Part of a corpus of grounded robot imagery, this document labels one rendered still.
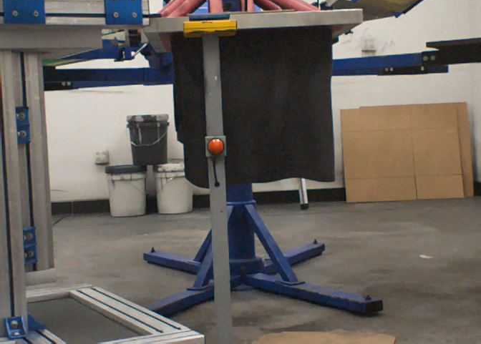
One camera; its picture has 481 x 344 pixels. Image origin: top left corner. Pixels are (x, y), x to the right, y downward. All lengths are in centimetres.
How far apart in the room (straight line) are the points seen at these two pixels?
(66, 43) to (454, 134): 544
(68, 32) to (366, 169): 515
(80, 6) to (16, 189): 46
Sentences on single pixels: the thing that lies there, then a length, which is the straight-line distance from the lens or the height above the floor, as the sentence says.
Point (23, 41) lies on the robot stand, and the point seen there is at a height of 91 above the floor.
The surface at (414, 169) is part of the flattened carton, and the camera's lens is 728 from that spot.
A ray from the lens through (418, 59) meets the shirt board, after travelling 361.
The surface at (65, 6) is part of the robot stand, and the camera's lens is 216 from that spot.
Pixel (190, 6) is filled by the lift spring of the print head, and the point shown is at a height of 116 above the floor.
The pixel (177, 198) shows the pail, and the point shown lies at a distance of 688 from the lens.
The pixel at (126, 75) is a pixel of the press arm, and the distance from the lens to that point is 366.
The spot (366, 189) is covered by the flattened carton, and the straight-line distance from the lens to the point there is 718.
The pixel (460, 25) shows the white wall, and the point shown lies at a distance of 752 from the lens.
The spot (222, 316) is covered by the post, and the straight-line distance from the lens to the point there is 234.
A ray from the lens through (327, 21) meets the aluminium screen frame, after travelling 251.
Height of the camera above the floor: 73
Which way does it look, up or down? 3 degrees down
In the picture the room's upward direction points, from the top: 3 degrees counter-clockwise
